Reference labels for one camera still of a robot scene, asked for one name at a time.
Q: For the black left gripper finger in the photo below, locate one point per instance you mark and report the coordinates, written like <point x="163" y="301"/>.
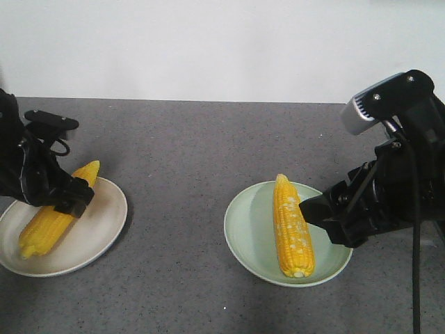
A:
<point x="74" y="209"/>
<point x="80" y="191"/>

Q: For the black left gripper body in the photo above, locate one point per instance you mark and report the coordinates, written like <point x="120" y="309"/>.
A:
<point x="29" y="173"/>

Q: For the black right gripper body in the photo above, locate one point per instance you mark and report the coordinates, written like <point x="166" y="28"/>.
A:
<point x="401" y="188"/>

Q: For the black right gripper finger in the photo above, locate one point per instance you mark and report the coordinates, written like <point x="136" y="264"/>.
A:
<point x="351" y="234"/>
<point x="326" y="209"/>

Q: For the bright yellow corn cob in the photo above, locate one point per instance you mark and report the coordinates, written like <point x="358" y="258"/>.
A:
<point x="45" y="229"/>

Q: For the speckled yellow corn cob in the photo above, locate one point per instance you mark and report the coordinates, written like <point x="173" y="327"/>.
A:
<point x="293" y="241"/>

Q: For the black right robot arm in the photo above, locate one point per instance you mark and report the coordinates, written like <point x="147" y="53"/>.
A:
<point x="424" y="123"/>

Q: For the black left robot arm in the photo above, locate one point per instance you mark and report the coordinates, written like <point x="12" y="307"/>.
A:
<point x="12" y="127"/>

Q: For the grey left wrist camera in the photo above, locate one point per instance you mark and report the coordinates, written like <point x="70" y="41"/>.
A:
<point x="49" y="126"/>

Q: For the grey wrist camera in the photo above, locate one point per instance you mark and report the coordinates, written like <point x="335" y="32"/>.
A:
<point x="49" y="126"/>
<point x="385" y="99"/>

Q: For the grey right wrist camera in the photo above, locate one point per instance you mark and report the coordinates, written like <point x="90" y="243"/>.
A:
<point x="385" y="99"/>

